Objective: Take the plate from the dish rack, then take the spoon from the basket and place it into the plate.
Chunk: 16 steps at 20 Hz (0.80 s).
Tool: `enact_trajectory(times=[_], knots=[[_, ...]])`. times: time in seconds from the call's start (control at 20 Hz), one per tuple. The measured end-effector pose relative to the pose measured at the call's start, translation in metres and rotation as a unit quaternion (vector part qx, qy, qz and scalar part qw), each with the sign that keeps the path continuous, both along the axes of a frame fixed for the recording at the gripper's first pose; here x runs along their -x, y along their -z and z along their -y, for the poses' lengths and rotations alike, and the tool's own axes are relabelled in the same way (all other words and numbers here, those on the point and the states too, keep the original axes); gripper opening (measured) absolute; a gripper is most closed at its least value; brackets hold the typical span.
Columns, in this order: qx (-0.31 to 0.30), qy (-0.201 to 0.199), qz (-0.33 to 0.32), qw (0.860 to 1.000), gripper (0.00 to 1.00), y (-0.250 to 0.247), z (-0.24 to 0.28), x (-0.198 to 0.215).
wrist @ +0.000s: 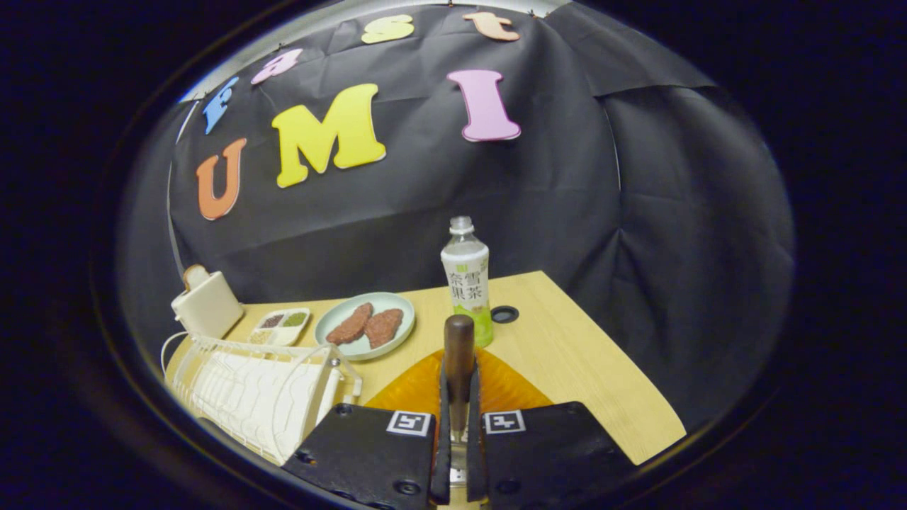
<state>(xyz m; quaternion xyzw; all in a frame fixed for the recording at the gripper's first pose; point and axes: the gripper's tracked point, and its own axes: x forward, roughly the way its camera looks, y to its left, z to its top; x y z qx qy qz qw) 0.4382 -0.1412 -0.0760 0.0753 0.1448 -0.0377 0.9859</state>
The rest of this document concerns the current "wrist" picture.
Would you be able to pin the pale green plate with meat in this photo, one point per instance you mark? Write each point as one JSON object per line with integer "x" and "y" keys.
{"x": 361, "y": 350}

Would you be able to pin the green tea bottle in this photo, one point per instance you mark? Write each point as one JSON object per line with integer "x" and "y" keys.
{"x": 466, "y": 283}

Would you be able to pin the white divided condiment tray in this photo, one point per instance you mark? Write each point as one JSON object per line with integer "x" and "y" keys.
{"x": 280, "y": 333}

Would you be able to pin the bread slice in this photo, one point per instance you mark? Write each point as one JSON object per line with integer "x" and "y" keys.
{"x": 195, "y": 276}

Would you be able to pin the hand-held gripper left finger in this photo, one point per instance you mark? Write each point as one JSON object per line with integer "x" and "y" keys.
{"x": 368, "y": 453}

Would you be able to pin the white toaster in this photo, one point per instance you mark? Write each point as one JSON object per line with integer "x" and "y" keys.
{"x": 209, "y": 306}

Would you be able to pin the black table grommet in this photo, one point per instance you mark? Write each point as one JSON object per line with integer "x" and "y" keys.
{"x": 504, "y": 314}

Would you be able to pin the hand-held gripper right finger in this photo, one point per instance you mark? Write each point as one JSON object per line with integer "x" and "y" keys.
{"x": 545, "y": 453}

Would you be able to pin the brown meat piece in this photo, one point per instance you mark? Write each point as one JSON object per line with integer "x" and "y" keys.
{"x": 384, "y": 327}
{"x": 348, "y": 326}

